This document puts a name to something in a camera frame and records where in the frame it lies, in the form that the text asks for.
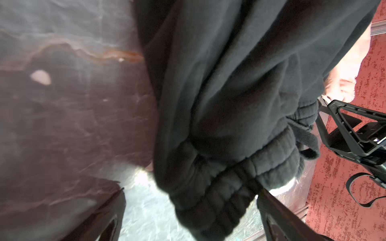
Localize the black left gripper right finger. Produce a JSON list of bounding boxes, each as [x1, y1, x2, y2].
[[257, 189, 331, 241]]

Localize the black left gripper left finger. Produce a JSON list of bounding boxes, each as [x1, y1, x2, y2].
[[62, 189, 126, 241]]

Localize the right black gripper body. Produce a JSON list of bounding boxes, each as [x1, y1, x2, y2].
[[316, 100, 386, 188]]

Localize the pink shorts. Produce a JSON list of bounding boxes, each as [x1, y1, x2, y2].
[[321, 25, 372, 104]]

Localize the black shorts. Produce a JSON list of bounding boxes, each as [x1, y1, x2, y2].
[[134, 1, 380, 241]]

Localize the right aluminium corner post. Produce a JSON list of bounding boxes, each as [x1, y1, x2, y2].
[[371, 20, 386, 36]]

